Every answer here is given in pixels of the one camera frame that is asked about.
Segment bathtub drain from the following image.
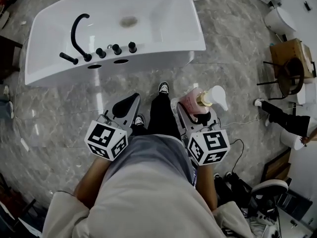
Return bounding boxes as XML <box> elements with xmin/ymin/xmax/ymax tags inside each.
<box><xmin>119</xmin><ymin>16</ymin><xmax>139</xmax><ymax>28</ymax></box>

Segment white cable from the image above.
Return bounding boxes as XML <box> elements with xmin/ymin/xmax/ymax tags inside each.
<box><xmin>218</xmin><ymin>112</ymin><xmax>264</xmax><ymax>128</ymax></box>

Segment dark metal chair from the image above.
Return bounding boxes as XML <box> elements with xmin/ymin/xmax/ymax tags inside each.
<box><xmin>256</xmin><ymin>58</ymin><xmax>306</xmax><ymax>102</ymax></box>

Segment person's left shoe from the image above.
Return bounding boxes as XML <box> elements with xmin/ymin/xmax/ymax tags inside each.
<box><xmin>133</xmin><ymin>113</ymin><xmax>146</xmax><ymax>127</ymax></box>

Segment person's left forearm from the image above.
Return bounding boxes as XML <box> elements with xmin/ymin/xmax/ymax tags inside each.
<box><xmin>73</xmin><ymin>157</ymin><xmax>112</xmax><ymax>208</ymax></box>

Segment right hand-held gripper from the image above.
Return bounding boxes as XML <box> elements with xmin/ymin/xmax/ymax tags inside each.
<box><xmin>170</xmin><ymin>97</ymin><xmax>231</xmax><ymax>167</ymax></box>

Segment white cylindrical bin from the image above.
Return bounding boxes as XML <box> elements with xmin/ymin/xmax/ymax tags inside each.
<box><xmin>280</xmin><ymin>127</ymin><xmax>307</xmax><ymax>151</ymax></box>

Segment pink pump bottle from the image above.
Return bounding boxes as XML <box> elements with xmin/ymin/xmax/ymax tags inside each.
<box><xmin>178</xmin><ymin>85</ymin><xmax>229</xmax><ymax>117</ymax></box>

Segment black hand shower handle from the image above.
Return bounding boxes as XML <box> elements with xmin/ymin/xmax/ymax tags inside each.
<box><xmin>59</xmin><ymin>52</ymin><xmax>79</xmax><ymax>65</ymax></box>

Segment white bathtub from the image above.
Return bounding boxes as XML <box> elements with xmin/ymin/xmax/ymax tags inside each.
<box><xmin>24</xmin><ymin>0</ymin><xmax>207</xmax><ymax>88</ymax></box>

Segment person's right shoe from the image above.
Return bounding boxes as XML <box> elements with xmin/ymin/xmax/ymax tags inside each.
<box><xmin>157</xmin><ymin>81</ymin><xmax>170</xmax><ymax>94</ymax></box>

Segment person's grey sweatshirt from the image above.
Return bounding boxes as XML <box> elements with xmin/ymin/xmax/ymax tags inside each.
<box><xmin>42</xmin><ymin>133</ymin><xmax>254</xmax><ymax>238</ymax></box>

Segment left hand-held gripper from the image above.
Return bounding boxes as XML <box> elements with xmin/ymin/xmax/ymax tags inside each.
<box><xmin>84</xmin><ymin>92</ymin><xmax>142</xmax><ymax>162</ymax></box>

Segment dark wooden furniture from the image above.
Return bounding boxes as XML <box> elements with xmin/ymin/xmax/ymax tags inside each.
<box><xmin>0</xmin><ymin>34</ymin><xmax>23</xmax><ymax>80</ymax></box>

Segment cardboard box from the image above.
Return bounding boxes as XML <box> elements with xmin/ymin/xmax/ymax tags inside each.
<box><xmin>269</xmin><ymin>38</ymin><xmax>317</xmax><ymax>79</ymax></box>

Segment black cable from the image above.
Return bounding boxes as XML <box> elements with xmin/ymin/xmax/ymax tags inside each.
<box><xmin>227</xmin><ymin>138</ymin><xmax>245</xmax><ymax>176</ymax></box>

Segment wooden frame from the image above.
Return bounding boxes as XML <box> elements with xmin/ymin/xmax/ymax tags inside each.
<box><xmin>261</xmin><ymin>147</ymin><xmax>292</xmax><ymax>183</ymax></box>

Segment person's black trousers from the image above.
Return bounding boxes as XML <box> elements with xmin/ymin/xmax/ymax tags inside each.
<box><xmin>131</xmin><ymin>94</ymin><xmax>183</xmax><ymax>140</ymax></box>

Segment black curved faucet spout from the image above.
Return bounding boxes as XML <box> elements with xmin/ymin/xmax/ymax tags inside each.
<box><xmin>71</xmin><ymin>13</ymin><xmax>93</xmax><ymax>62</ymax></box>

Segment person's right forearm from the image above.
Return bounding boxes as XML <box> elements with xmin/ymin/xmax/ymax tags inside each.
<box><xmin>195</xmin><ymin>162</ymin><xmax>219</xmax><ymax>211</ymax></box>

